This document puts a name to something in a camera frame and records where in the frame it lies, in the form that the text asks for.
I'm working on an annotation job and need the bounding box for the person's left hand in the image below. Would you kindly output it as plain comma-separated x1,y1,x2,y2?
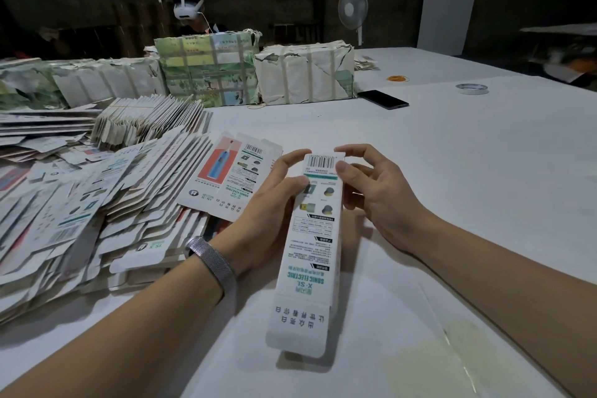
213,149,313,275

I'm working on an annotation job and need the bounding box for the person's right hand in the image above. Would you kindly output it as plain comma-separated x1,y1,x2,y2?
334,142,436,254

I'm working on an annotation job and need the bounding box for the toothbrush carton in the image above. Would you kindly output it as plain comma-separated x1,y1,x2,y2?
266,153,346,359

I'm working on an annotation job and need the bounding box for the fanned stack of white cartons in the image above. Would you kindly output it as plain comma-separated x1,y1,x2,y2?
90,95,212,150

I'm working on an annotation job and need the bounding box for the pile of cartons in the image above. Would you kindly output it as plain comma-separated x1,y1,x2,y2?
0,99,284,324

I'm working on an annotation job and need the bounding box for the person's right forearm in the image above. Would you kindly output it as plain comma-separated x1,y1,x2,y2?
405,211,597,398

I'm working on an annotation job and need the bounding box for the person's left forearm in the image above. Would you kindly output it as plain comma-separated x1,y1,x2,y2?
0,257,225,398

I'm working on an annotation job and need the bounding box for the grey band wristwatch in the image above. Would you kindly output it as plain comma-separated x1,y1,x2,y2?
183,234,239,299

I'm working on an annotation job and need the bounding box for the black smartphone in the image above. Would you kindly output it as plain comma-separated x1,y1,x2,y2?
357,89,410,111

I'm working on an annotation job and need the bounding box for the white tape roll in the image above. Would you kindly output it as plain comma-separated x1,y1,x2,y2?
456,82,490,96

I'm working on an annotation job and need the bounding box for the green printed wrapped bundle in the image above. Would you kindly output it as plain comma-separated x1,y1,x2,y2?
154,29,262,108

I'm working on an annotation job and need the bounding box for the dark wooden chair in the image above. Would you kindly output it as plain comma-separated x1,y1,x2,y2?
271,22,320,46

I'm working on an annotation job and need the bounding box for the white standing fan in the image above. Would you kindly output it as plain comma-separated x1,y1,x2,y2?
338,0,369,47

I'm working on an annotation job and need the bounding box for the row of white wrapped bundles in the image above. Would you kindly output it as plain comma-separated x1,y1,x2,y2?
0,57,165,111

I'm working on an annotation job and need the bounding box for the cluttered side table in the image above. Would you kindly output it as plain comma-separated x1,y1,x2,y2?
521,22,597,86

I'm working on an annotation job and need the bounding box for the white strapped wrapped bundle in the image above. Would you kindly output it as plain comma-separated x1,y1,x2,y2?
254,39,356,106

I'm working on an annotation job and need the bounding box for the white head-mounted camera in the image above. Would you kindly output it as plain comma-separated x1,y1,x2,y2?
154,0,205,21

